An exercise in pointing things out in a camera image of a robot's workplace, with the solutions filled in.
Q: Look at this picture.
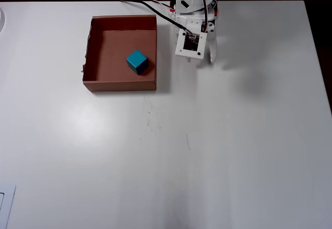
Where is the black camera cable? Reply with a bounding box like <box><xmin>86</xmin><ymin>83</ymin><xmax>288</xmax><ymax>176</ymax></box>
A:
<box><xmin>120</xmin><ymin>0</ymin><xmax>193</xmax><ymax>36</ymax></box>

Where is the white flat device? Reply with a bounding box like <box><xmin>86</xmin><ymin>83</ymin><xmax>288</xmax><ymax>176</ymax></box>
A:
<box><xmin>0</xmin><ymin>183</ymin><xmax>17</xmax><ymax>229</ymax></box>

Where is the white round object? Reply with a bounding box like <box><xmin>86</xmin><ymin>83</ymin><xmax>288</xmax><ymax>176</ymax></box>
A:
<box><xmin>0</xmin><ymin>8</ymin><xmax>6</xmax><ymax>34</ymax></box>

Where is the blue cube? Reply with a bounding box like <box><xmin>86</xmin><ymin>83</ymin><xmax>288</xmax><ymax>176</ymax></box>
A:
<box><xmin>126</xmin><ymin>49</ymin><xmax>149</xmax><ymax>76</ymax></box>

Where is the red white cable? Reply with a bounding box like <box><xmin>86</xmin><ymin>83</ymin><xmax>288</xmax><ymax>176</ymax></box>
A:
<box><xmin>151</xmin><ymin>0</ymin><xmax>175</xmax><ymax>11</ymax></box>

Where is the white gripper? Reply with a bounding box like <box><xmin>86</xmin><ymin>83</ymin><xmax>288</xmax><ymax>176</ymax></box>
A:
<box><xmin>173</xmin><ymin>8</ymin><xmax>219</xmax><ymax>64</ymax></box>

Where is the brown cardboard box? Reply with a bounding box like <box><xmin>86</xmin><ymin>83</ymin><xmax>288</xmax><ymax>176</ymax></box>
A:
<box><xmin>79</xmin><ymin>14</ymin><xmax>158</xmax><ymax>92</ymax></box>

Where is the red black servo cable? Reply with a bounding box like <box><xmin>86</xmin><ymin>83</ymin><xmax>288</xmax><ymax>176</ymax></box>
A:
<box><xmin>198</xmin><ymin>0</ymin><xmax>211</xmax><ymax>33</ymax></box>

